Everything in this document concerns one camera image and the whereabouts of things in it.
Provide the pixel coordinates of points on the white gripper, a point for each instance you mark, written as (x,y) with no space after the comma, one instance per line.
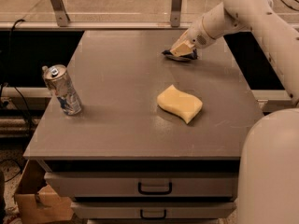
(195,37)

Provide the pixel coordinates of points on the dark blue rxbar wrapper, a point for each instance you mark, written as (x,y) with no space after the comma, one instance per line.
(180,57)

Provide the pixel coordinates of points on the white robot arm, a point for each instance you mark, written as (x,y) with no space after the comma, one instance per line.
(268,183)

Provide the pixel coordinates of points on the silver redbull can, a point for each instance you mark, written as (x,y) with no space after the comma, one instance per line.
(60,85)

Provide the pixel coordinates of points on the yellow wavy sponge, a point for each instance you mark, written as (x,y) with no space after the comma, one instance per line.
(179,103)

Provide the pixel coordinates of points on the grey lower drawer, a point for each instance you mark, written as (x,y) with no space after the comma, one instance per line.
(131,210)

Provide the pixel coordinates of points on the grey drawer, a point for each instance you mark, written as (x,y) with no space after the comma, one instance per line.
(79,184)
(131,210)

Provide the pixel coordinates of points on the grey upper drawer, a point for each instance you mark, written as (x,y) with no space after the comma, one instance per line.
(79,184)

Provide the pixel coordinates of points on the brown cardboard box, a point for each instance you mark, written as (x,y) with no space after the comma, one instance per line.
(37,201)

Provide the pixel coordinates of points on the left metal bracket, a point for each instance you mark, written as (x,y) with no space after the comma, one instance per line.
(61,16)

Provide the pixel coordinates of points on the black upper drawer handle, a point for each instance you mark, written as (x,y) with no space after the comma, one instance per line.
(154,190)

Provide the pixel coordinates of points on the black drawer handle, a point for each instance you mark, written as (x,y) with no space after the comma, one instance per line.
(153,214)
(154,190)

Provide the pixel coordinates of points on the black lower drawer handle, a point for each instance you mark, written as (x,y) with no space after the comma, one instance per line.
(153,214)

